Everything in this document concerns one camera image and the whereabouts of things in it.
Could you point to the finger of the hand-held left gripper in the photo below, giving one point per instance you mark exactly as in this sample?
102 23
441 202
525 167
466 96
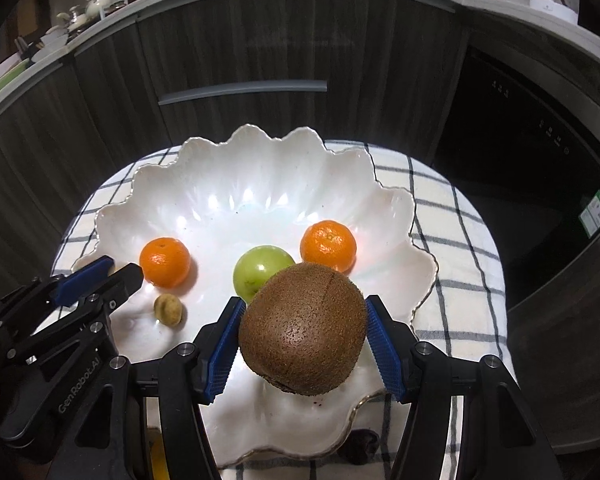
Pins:
85 277
122 282

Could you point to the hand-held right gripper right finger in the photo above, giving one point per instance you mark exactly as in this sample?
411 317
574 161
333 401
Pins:
387 350

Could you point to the green plastic basin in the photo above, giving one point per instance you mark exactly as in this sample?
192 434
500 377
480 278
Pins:
5 82

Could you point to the small white box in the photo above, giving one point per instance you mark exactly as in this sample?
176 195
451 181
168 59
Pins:
554 9

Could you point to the white scalloped bowl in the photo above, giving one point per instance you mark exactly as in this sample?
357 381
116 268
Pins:
220 195

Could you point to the white teapot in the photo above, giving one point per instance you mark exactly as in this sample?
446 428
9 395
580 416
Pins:
97 6

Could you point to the tan longan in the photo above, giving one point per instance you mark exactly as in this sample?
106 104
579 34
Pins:
169 310

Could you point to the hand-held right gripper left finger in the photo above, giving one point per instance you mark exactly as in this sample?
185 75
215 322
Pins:
222 355

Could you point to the dark wood kitchen cabinet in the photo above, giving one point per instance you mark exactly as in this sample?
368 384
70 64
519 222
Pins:
230 45

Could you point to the mandarin orange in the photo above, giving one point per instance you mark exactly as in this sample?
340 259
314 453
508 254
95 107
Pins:
327 246
164 262

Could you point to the pile of white dishes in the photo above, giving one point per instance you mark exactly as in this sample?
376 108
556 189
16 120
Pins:
62 27

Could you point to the brown kiwi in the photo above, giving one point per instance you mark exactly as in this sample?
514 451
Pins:
302 330

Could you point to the checked white cloth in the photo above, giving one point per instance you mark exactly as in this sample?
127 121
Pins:
460 260

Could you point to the green apple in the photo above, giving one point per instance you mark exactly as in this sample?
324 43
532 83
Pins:
255 272

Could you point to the black dishwasher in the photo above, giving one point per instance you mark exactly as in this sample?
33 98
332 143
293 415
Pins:
520 160

